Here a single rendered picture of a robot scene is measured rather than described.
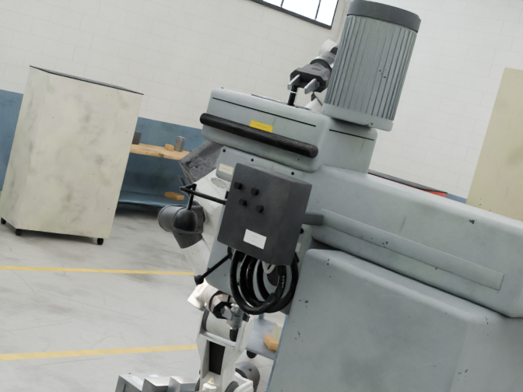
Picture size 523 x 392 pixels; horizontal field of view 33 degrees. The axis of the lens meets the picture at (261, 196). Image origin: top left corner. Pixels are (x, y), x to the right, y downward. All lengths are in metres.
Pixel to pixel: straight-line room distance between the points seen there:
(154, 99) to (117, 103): 3.16
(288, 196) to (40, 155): 6.64
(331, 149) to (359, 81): 0.20
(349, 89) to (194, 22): 9.90
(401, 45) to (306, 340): 0.81
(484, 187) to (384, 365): 2.20
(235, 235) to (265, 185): 0.15
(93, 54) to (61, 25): 0.60
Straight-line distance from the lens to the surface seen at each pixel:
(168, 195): 11.93
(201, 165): 3.13
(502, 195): 4.12
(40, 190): 8.68
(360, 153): 2.49
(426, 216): 2.15
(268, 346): 5.81
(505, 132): 4.15
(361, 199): 2.26
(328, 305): 2.16
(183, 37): 12.11
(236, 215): 2.18
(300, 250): 2.36
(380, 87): 2.35
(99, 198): 8.95
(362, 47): 2.36
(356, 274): 2.11
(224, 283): 2.58
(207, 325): 3.45
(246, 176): 2.17
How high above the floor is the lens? 1.90
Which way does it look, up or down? 6 degrees down
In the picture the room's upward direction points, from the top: 14 degrees clockwise
